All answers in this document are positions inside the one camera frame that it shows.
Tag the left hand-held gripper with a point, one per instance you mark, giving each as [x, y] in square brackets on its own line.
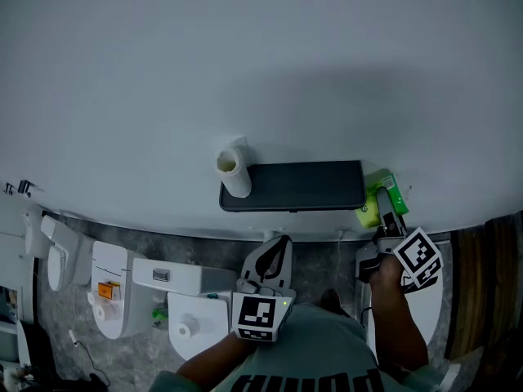
[261, 317]

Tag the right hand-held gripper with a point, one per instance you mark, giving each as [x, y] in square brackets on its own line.
[417, 255]

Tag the green toilet paper roll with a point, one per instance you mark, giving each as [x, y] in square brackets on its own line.
[367, 215]

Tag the person's right forearm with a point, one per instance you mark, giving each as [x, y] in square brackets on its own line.
[396, 329]

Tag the person's left forearm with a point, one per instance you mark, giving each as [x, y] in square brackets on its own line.
[212, 362]

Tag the white toilet with tank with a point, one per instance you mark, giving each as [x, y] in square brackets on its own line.
[180, 276]

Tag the white oval lid toilet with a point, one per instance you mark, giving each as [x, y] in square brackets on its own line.
[429, 308]

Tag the white tankless smart toilet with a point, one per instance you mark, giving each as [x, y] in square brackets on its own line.
[110, 259]

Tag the white slim toilet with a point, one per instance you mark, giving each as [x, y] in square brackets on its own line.
[71, 251]

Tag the person's right hand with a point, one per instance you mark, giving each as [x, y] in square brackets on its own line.
[386, 274]

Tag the person's dark shoe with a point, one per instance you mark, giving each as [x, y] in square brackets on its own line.
[332, 302]

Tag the black paper holder shelf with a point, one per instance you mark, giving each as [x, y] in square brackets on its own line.
[294, 186]

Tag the person's teal printed shirt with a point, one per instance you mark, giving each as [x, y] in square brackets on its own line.
[318, 341]

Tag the brown wooden panel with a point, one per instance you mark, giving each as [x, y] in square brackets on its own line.
[474, 284]

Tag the green bottle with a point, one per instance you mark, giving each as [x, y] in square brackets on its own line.
[160, 313]

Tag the orange box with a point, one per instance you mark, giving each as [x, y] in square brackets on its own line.
[107, 291]

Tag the small white cap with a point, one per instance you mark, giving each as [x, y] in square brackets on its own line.
[90, 299]

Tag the dark cabinet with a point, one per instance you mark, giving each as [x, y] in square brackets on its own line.
[506, 366]

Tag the black gear bag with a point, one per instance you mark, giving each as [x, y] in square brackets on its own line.
[61, 382]

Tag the white side cabinet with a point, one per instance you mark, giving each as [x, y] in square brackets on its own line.
[14, 259]

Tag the white wall pipe fitting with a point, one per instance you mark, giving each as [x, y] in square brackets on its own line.
[270, 235]

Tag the white wall outlet fitting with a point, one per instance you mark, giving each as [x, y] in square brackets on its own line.
[341, 233]

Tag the large black wall hook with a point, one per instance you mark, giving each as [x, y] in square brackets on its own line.
[25, 187]

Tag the small black wall hook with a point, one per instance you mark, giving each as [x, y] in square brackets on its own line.
[9, 188]

